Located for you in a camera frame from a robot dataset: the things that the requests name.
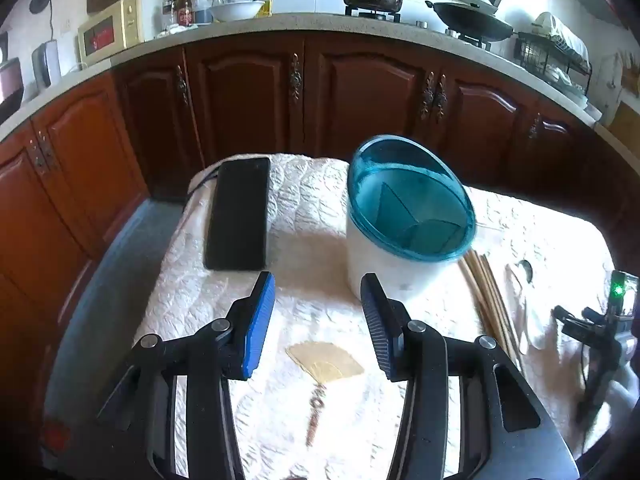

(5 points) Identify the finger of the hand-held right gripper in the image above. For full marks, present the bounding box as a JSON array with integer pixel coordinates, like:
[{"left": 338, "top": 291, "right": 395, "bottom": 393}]
[{"left": 552, "top": 305, "right": 623, "bottom": 428}]

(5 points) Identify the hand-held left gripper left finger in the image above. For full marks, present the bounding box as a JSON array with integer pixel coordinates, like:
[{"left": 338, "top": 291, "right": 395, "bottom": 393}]
[{"left": 97, "top": 271, "right": 276, "bottom": 480}]

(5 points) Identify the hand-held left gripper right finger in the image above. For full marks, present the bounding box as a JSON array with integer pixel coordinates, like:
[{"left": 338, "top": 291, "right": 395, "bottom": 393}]
[{"left": 361, "top": 273, "right": 543, "bottom": 480}]

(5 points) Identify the white floral utensil holder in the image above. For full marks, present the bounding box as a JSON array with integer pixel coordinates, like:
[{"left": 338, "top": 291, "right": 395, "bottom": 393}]
[{"left": 346, "top": 134, "right": 477, "bottom": 301}]

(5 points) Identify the wooden chopstick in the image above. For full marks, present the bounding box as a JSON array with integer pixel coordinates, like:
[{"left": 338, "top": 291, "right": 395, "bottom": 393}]
[
  {"left": 481, "top": 253, "right": 522, "bottom": 367},
  {"left": 466, "top": 256, "right": 506, "bottom": 346},
  {"left": 459, "top": 259, "right": 493, "bottom": 333},
  {"left": 474, "top": 254, "right": 516, "bottom": 361}
]

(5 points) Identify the white quilted tablecloth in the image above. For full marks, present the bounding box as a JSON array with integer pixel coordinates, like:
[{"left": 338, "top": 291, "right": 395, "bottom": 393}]
[{"left": 145, "top": 152, "right": 631, "bottom": 480}]

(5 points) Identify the brown wooden base cabinet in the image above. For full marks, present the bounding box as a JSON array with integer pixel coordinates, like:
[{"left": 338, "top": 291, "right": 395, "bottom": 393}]
[{"left": 0, "top": 30, "right": 640, "bottom": 411}]

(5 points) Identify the row of white plates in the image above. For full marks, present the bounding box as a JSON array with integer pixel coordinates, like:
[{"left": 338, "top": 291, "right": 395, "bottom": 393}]
[{"left": 531, "top": 11, "right": 591, "bottom": 63}]

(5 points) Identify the grey stone countertop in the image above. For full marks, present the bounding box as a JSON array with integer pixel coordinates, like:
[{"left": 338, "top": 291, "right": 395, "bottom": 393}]
[{"left": 0, "top": 11, "right": 603, "bottom": 136}]

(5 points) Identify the white bowl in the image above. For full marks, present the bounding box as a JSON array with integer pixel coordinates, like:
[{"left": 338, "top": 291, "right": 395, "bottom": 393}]
[{"left": 209, "top": 1, "right": 266, "bottom": 22}]

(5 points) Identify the gas stove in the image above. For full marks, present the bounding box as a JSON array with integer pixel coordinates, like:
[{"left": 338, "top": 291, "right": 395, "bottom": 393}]
[{"left": 344, "top": 5, "right": 501, "bottom": 48}]

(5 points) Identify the black wok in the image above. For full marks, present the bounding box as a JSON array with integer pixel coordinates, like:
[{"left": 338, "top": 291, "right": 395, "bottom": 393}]
[{"left": 425, "top": 1, "right": 516, "bottom": 43}]

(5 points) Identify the cream microwave oven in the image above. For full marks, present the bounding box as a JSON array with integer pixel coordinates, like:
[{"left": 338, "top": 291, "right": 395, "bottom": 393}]
[{"left": 77, "top": 0, "right": 168, "bottom": 66}]

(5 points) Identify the small rusty metal chain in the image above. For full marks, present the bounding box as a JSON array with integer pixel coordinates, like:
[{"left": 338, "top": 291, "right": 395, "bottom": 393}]
[{"left": 305, "top": 385, "right": 326, "bottom": 448}]

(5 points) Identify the black wire dish rack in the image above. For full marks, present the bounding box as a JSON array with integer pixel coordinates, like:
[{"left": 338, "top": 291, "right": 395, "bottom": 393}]
[{"left": 514, "top": 31, "right": 593, "bottom": 98}]

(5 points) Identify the black round wall hanger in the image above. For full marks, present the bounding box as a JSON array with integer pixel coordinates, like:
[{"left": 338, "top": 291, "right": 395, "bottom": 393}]
[{"left": 29, "top": 0, "right": 56, "bottom": 43}]

